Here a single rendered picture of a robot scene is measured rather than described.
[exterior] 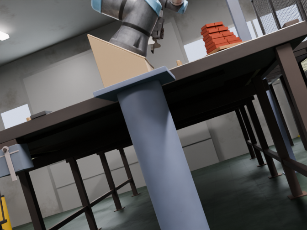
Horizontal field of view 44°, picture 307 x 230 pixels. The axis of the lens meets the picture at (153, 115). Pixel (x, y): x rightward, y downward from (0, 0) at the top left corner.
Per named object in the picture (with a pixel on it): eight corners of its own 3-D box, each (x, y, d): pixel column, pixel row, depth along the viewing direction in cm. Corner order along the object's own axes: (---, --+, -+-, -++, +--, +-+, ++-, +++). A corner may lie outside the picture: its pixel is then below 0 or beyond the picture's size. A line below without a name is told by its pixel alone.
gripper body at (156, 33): (159, 38, 213) (161, 17, 212) (145, 37, 215) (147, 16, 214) (163, 40, 220) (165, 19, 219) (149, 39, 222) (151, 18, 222)
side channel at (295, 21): (305, 38, 161) (298, 17, 161) (291, 43, 162) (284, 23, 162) (241, 100, 559) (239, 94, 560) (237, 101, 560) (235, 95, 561)
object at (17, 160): (25, 177, 168) (13, 138, 169) (-3, 186, 170) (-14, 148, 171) (37, 174, 179) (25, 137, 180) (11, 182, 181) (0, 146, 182)
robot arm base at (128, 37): (140, 55, 134) (150, 29, 134) (102, 40, 137) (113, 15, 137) (148, 63, 149) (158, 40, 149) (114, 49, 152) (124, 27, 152)
